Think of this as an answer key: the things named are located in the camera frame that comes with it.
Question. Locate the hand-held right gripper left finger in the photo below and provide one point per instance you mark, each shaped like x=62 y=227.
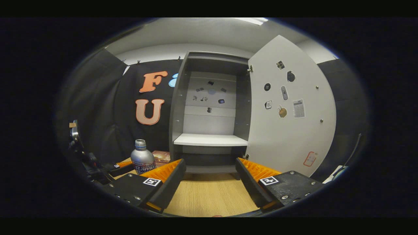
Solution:
x=168 y=192

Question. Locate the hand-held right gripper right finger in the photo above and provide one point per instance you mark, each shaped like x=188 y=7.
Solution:
x=251 y=189

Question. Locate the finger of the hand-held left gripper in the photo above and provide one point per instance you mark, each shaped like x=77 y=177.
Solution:
x=122 y=170

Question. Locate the silver metal bottle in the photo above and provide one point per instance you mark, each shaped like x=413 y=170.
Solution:
x=142 y=160

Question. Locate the white cabinet door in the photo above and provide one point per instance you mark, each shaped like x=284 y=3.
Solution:
x=287 y=140

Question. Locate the white cabinet shelf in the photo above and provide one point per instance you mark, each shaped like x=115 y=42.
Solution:
x=209 y=139

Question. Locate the stack of books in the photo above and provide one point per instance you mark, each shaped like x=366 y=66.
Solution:
x=161 y=157

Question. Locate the black backdrop cloth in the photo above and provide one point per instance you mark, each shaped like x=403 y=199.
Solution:
x=98 y=114

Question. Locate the white object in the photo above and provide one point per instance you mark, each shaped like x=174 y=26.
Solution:
x=334 y=174

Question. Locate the long ceiling light panel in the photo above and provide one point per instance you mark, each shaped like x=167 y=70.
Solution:
x=253 y=21

